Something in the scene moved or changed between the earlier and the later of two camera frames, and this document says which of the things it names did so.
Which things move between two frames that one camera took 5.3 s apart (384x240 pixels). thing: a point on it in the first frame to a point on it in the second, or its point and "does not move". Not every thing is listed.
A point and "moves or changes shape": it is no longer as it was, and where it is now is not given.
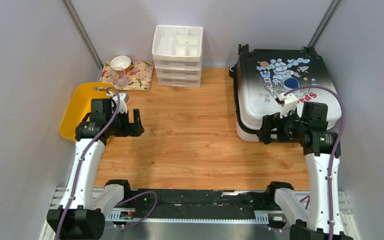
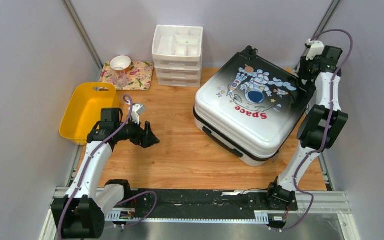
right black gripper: [268, 122] to [301, 74]
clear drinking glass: [120, 76] does not move
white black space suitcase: [260, 75] moves or changes shape
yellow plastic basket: [79, 106] does not move
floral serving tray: [139, 77] does not move
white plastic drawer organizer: [177, 53] does not move
